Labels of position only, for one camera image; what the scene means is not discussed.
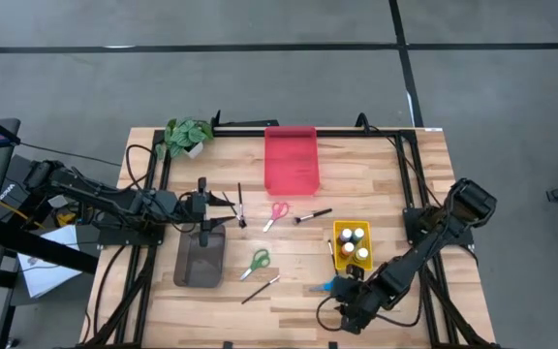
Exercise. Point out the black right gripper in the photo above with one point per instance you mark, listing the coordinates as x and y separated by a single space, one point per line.
368 298

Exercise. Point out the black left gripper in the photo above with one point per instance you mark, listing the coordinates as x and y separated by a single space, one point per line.
189 208

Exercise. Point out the yellow paint bottle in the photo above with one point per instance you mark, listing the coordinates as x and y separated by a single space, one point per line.
362 254

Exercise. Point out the orange paint bottle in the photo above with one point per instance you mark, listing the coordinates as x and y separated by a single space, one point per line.
347 249

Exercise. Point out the green paint bottle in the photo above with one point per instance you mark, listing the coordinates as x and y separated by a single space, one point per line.
358 234

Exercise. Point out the long black pale-bristled paintbrush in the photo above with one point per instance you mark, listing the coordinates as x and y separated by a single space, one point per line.
259 291

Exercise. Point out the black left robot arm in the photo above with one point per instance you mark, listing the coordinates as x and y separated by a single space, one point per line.
158 203

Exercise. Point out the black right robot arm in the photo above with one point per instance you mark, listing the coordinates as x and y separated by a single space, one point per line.
419 257

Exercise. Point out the yellow slotted plastic basket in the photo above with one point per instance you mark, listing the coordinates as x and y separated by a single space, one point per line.
338 262

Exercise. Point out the smoky grey transparent tray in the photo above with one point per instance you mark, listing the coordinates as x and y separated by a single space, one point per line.
201 266

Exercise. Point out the green plant in white pot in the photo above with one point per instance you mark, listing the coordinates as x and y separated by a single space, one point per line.
184 136

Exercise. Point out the pink transparent plastic bin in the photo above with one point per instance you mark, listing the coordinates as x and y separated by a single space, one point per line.
291 160

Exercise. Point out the black diagonal stand beam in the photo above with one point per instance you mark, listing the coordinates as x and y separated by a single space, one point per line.
41 247

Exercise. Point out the white paper sheet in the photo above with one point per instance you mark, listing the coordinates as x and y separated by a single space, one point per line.
46 271

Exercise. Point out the white table label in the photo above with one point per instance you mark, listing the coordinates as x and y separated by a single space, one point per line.
432 129

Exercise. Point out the black table edge bracket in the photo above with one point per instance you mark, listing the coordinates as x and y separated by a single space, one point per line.
332 345
228 345

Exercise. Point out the black aluminium table frame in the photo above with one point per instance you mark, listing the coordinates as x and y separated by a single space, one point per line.
240 132

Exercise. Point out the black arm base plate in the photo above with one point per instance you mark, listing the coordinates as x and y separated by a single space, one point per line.
463 238
129 236

